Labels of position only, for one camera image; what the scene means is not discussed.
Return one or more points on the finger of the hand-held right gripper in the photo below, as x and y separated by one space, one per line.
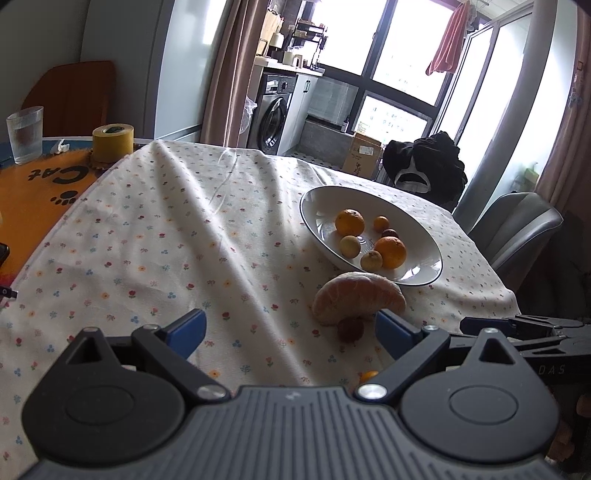
485 324

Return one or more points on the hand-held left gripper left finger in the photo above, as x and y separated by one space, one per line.
189 330

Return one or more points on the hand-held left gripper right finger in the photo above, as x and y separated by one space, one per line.
392 332

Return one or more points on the red lychee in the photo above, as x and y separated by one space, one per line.
350 330
391 233

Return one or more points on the peeled pomelo piece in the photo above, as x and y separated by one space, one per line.
358 297

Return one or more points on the small kumquat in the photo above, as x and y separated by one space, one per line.
381 224
368 377

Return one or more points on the white bowl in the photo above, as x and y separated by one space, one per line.
406 267

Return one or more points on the tan longan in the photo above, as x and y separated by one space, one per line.
371 261
350 246

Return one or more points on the large orange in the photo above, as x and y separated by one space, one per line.
391 253

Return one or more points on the mandarin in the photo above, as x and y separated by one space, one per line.
349 221

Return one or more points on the person's right hand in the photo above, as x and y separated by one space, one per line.
562 443

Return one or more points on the floral tablecloth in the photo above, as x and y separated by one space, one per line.
161 240

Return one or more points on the grey chair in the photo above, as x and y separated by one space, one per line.
508 226

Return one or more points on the black clothes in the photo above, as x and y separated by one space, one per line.
429 157

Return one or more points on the cardboard box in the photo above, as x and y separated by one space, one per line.
362 154

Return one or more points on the yellow tape roll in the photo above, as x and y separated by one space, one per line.
112 143

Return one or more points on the orange table mat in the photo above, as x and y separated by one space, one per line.
32 198

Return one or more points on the clear plastic bag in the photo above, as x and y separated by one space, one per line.
248 115

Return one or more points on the pink curtain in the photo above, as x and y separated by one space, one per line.
231 69
565 115

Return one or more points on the crumpled white tissue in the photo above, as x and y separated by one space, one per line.
60 146

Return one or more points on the grey washing machine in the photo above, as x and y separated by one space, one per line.
272 115

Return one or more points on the white kitchen cabinet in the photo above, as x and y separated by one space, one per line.
300 106

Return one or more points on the ribbed drinking glass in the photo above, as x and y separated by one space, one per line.
25 136

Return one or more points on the orange chair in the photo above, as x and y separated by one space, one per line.
69 97

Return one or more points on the white refrigerator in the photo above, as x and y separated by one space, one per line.
152 69

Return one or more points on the red towel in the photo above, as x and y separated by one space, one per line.
448 41

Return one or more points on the black kitchen shelf rack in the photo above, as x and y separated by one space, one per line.
308 41

